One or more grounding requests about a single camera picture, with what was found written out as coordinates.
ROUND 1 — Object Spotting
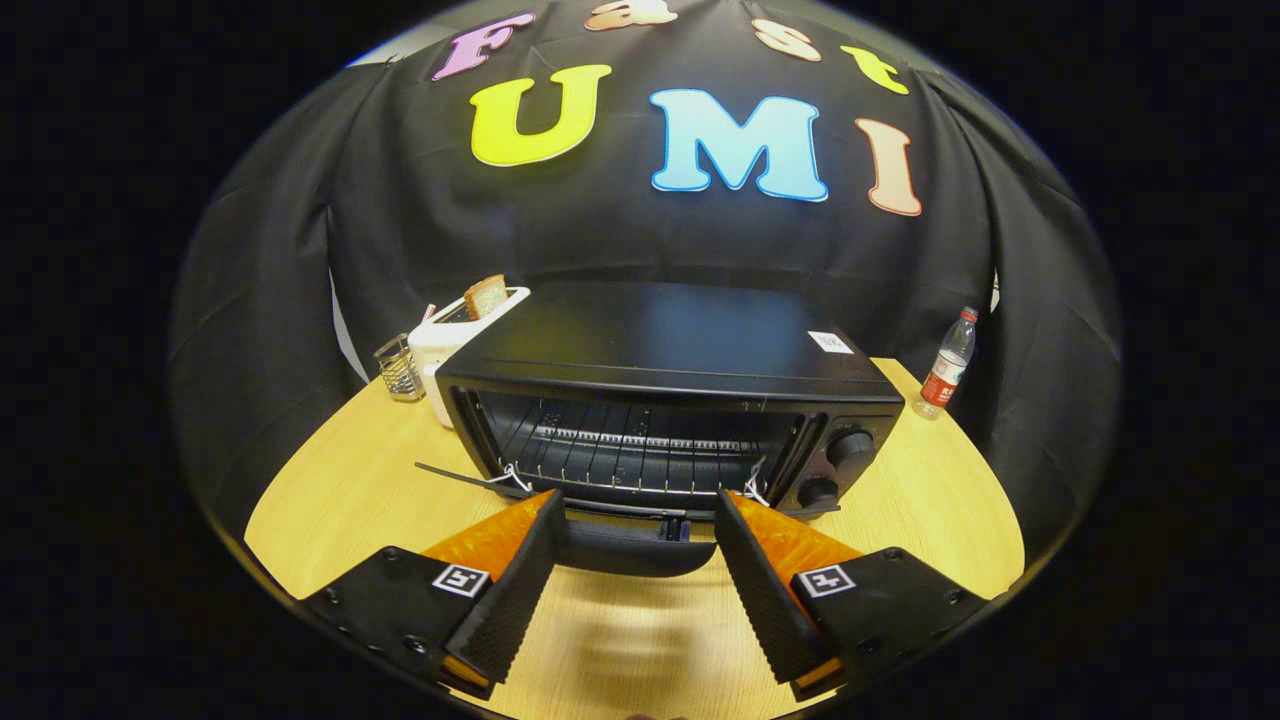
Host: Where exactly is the oven wire rack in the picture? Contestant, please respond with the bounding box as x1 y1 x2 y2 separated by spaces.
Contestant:
495 400 796 493

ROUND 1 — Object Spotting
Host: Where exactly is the clear bottle red label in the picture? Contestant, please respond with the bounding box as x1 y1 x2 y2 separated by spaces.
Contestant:
912 306 979 420

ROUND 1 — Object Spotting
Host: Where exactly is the white bread toaster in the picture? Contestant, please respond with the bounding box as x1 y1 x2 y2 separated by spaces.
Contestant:
408 286 531 429

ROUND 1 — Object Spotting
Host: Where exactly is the black backdrop cloth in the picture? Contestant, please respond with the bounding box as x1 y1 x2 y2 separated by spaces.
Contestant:
168 0 1123 561

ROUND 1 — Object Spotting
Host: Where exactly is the wire mesh holder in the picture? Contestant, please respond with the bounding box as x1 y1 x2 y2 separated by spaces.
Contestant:
374 334 426 403

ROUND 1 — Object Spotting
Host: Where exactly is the brown toast slice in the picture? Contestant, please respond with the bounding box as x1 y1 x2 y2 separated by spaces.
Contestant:
463 274 509 321

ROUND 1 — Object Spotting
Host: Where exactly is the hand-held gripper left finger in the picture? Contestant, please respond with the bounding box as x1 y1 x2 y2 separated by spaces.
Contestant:
300 489 567 701

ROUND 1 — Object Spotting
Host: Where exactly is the black toaster oven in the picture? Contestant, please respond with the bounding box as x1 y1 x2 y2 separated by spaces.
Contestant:
415 281 906 578

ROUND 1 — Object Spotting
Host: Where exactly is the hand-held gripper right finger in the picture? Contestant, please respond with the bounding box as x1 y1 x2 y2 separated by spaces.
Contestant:
714 489 1006 701

